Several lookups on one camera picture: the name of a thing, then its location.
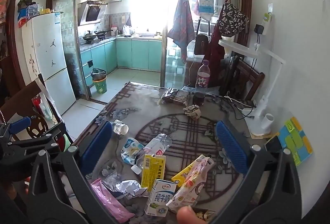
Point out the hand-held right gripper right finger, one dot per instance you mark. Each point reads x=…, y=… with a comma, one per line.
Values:
x=232, y=148

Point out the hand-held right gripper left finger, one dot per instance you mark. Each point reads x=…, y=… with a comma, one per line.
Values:
x=96, y=148

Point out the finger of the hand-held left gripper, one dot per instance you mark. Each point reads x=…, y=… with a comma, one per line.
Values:
x=47, y=134
x=20, y=123

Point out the green basket with red liner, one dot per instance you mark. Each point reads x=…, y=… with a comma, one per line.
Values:
x=64, y=142

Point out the printed paper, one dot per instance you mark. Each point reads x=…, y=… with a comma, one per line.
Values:
x=192, y=111

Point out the clear plastic water bottle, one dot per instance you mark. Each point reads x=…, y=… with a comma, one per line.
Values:
x=157, y=145

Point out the yellow medicine box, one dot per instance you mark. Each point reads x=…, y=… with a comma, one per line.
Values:
x=152, y=175

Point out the person's right hand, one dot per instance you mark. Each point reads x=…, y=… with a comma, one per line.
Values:
x=188, y=216

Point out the carved wooden chair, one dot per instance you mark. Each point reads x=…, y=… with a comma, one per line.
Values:
x=20, y=100

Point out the printed paper cup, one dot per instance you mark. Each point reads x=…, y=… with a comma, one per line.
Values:
x=120, y=127

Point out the white and blue pouch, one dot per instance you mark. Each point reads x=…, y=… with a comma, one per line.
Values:
x=129, y=149

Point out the crumpled clear plastic wrap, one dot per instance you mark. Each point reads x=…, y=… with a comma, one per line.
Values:
x=111, y=180

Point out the white desk lamp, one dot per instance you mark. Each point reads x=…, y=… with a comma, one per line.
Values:
x=260, y=120

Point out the black phone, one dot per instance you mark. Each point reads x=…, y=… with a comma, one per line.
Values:
x=273, y=145

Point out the pink snack wrapper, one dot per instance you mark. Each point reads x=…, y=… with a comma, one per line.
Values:
x=193, y=182

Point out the crumpled white paper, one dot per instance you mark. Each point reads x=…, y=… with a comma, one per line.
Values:
x=131, y=188

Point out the pink plastic wrapper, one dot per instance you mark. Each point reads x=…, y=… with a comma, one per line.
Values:
x=108, y=200

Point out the yellow drink carton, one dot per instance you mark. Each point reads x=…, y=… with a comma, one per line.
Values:
x=182, y=176

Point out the green kitchen waste bin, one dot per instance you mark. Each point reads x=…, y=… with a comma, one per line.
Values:
x=100, y=83

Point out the colourful block toy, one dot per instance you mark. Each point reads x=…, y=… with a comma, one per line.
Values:
x=296, y=140

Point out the plain wooden chair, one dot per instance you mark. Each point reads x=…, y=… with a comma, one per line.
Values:
x=251, y=82

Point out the white refrigerator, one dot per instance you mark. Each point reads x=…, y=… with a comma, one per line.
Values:
x=49, y=59

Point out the purple label drink bottle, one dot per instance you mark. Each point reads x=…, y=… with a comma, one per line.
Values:
x=203, y=79

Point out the dark snack packet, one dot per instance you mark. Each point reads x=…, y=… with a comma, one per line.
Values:
x=176, y=96

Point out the white milk carton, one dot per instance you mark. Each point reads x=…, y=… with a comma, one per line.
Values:
x=159, y=198

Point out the dark red garment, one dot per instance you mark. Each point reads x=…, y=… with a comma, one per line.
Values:
x=215, y=59

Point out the teal kitchen base cabinets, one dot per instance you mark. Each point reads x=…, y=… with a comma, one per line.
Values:
x=134, y=55

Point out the blue and red box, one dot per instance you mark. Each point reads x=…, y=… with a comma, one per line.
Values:
x=23, y=19

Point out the black wok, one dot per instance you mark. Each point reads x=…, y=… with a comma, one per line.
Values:
x=89, y=36

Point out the small black bag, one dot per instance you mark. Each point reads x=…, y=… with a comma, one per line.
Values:
x=200, y=44

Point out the clear plastic organizer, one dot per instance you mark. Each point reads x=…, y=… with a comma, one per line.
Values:
x=33, y=10

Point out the red printed package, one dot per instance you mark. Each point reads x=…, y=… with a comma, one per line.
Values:
x=4, y=10

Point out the black frying pan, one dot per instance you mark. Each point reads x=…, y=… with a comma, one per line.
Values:
x=101, y=32

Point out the white plastic bag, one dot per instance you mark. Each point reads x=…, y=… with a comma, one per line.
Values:
x=127, y=30

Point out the black patterned bag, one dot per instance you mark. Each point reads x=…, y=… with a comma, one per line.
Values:
x=233, y=20

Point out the steel range hood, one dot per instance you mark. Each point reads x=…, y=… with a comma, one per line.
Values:
x=91, y=14

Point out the plaid hanging towel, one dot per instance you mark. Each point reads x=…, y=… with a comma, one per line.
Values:
x=181, y=25

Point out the black wall charger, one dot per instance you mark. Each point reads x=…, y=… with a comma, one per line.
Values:
x=259, y=29

